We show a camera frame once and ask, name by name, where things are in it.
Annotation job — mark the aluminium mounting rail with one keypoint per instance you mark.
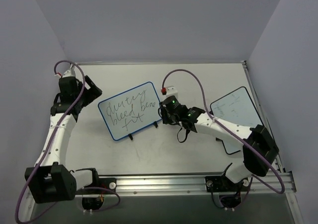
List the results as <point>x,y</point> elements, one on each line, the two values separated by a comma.
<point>183,184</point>

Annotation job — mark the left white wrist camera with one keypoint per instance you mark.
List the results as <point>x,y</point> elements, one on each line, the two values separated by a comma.
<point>68,73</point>

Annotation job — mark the black framed whiteboard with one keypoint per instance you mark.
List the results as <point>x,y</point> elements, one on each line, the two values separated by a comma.
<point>237,107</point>

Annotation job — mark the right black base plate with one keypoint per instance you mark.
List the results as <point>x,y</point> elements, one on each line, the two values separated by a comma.
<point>220,184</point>

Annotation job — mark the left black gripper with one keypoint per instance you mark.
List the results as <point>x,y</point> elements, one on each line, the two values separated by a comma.
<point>87,92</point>

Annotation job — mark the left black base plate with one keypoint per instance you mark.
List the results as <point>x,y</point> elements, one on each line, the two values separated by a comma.
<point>109,183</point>

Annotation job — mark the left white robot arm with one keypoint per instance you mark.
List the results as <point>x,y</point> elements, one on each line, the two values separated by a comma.
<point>52,181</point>

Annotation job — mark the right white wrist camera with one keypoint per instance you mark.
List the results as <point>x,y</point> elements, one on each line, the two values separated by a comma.
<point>169,91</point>

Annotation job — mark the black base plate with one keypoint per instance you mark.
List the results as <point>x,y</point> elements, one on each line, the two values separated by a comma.
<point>109,183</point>
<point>220,184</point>

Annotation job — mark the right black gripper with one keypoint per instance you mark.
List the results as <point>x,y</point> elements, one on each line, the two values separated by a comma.
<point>164,117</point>

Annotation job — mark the blue framed whiteboard with writing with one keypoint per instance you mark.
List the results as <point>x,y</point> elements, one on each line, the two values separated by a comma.
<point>130,111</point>

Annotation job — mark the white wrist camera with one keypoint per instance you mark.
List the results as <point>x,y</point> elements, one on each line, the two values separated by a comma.
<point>169,91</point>
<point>68,73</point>

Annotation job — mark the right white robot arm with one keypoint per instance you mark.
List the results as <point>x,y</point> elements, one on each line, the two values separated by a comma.
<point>258,147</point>

